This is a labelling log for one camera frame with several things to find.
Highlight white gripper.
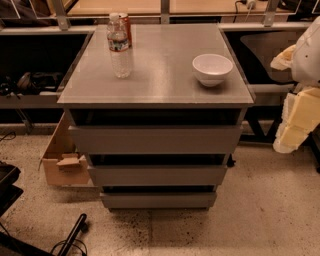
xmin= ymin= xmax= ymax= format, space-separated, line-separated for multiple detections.
xmin=270 ymin=45 xmax=320 ymax=154

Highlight grey bottom drawer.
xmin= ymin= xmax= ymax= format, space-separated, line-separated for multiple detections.
xmin=100 ymin=192 xmax=217 ymax=209

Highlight grey drawer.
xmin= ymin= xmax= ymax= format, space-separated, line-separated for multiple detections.
xmin=69 ymin=125 xmax=242 ymax=154
xmin=88 ymin=165 xmax=227 ymax=186
xmin=100 ymin=192 xmax=217 ymax=209

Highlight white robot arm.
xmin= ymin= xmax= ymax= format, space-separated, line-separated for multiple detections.
xmin=270 ymin=17 xmax=320 ymax=153

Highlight grey drawer cabinet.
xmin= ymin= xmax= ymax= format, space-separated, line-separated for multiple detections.
xmin=57 ymin=23 xmax=256 ymax=212

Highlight grey top drawer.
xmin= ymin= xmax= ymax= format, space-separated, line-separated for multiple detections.
xmin=69 ymin=125 xmax=242 ymax=154

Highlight grey middle drawer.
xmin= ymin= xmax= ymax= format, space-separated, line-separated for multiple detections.
xmin=88 ymin=165 xmax=227 ymax=186

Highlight black office chair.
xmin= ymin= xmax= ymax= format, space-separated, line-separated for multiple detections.
xmin=240 ymin=31 xmax=301 ymax=84

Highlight white ceramic bowl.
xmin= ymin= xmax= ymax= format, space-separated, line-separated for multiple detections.
xmin=192 ymin=54 xmax=233 ymax=87

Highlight red soda can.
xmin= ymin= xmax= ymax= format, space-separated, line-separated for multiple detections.
xmin=119 ymin=13 xmax=132 ymax=46

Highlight clear plastic water bottle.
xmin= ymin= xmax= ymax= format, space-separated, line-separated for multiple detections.
xmin=107 ymin=13 xmax=131 ymax=78

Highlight brown cardboard box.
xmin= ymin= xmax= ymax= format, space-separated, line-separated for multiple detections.
xmin=42 ymin=114 xmax=92 ymax=186

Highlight dark headphones on shelf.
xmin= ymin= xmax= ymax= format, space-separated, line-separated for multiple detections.
xmin=0 ymin=72 xmax=64 ymax=96

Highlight black equipment left floor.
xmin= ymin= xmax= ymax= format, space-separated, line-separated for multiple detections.
xmin=0 ymin=161 xmax=88 ymax=256

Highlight metal shelf frame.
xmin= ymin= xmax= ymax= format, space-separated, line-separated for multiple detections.
xmin=0 ymin=0 xmax=320 ymax=134

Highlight black cable on floor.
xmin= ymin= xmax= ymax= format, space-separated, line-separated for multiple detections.
xmin=49 ymin=238 xmax=88 ymax=256

